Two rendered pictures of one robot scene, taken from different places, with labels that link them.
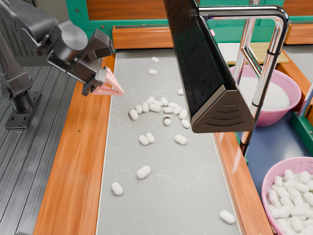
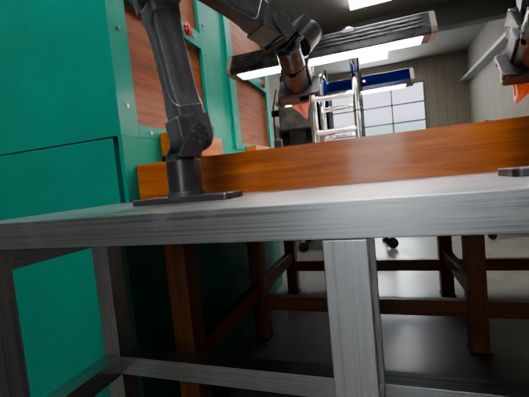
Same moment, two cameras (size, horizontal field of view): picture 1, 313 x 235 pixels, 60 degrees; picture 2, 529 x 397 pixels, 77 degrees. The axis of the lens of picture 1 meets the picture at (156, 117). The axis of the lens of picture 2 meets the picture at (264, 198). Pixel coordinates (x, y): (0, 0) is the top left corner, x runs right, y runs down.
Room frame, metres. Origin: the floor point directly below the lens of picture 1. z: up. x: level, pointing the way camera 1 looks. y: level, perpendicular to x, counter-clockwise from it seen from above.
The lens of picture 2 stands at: (0.37, 0.99, 0.70)
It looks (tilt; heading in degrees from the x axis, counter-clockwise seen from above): 4 degrees down; 292
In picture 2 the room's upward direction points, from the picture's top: 6 degrees counter-clockwise
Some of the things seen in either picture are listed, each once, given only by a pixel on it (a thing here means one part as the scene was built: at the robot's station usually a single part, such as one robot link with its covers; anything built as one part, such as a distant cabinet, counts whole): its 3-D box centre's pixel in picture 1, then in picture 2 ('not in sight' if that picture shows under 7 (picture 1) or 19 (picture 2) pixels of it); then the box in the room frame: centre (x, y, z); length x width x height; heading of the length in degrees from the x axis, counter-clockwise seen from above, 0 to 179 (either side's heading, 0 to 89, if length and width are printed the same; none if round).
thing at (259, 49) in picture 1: (239, 52); not in sight; (0.96, -0.33, 0.77); 0.33 x 0.15 x 0.01; 93
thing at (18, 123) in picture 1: (21, 101); (185, 179); (0.73, 0.47, 0.71); 0.20 x 0.07 x 0.08; 3
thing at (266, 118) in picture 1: (255, 96); not in sight; (0.74, -0.34, 0.72); 0.27 x 0.27 x 0.10
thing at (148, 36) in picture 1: (152, 36); (195, 146); (0.99, 0.02, 0.83); 0.30 x 0.06 x 0.07; 93
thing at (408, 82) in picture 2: not in sight; (340, 88); (0.59, -0.63, 1.08); 0.62 x 0.08 x 0.07; 3
